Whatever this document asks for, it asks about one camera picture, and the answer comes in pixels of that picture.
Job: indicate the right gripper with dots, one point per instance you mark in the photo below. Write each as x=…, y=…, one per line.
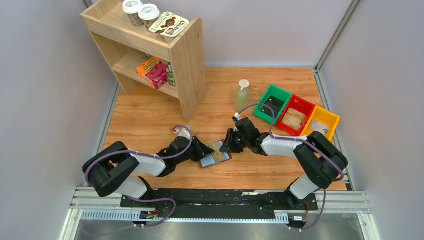
x=234, y=139

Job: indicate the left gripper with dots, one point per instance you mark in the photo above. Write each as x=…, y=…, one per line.
x=197, y=149

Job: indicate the brown leather card holder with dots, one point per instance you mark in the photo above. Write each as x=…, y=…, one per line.
x=208, y=161

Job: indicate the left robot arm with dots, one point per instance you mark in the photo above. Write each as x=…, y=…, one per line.
x=110, y=171

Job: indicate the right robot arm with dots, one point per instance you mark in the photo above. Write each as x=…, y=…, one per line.
x=320, y=160

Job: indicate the black card in green bin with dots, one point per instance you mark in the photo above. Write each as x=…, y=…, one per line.
x=275, y=104

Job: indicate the gold card in red bin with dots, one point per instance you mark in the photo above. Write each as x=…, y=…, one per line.
x=296, y=114

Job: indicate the silver card in yellow bin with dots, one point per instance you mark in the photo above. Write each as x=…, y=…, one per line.
x=318, y=126

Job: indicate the green soap bottle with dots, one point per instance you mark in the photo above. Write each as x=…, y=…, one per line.
x=242, y=95

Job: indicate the green plastic bin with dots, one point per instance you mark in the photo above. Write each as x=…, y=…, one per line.
x=277, y=92

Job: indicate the green box on shelf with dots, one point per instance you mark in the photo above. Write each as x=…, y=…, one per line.
x=170, y=75

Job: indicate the red plastic bin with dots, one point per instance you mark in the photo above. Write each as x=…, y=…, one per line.
x=301, y=105

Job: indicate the pink snack box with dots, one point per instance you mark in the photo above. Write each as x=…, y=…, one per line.
x=161, y=80

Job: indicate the wooden shelf unit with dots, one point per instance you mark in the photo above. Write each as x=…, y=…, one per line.
x=125, y=46

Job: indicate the yellow plastic bin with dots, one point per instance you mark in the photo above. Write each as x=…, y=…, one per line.
x=322, y=121

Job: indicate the orange snack box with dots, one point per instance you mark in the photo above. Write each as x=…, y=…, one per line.
x=150, y=68

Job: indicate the Chobani yogurt package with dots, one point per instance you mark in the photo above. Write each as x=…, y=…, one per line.
x=169, y=25

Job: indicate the white lidded cup right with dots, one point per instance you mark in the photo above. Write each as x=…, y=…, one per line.
x=149, y=14

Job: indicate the white lidded cup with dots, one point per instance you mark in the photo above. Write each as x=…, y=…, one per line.
x=132, y=8
x=149, y=14

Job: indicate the white lidded cup left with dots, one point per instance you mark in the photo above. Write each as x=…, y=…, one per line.
x=132, y=8

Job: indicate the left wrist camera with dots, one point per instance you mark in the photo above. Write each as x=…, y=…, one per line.
x=183, y=131

